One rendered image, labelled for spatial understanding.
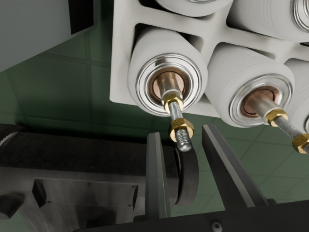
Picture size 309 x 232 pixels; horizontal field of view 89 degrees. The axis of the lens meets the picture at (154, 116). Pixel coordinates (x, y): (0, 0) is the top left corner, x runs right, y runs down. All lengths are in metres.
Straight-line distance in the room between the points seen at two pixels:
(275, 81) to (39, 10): 0.26
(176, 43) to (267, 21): 0.10
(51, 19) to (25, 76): 0.34
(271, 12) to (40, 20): 0.22
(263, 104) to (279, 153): 0.64
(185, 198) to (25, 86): 0.54
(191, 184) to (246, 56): 0.35
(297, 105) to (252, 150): 0.48
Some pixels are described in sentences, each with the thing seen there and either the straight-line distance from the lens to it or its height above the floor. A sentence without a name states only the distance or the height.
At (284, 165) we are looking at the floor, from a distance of 0.94.
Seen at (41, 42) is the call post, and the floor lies 0.24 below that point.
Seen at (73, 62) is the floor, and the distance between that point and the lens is 0.47.
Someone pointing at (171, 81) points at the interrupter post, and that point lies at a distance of 0.17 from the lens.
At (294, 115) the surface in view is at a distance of 0.30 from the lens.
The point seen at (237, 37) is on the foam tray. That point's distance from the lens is 0.27.
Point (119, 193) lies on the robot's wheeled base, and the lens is 0.48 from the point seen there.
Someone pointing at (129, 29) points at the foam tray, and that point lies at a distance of 0.24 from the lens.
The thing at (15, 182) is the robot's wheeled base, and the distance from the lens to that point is 0.50.
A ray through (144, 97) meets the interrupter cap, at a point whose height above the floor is 0.25.
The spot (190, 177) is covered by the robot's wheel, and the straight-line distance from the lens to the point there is 0.47.
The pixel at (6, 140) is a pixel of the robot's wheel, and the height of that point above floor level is 0.08.
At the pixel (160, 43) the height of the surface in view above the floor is 0.25.
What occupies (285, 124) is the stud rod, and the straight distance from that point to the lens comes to 0.20.
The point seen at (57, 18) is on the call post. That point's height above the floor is 0.20.
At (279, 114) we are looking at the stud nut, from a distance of 0.21.
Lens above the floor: 0.42
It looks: 54 degrees down
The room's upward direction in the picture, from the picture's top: 175 degrees clockwise
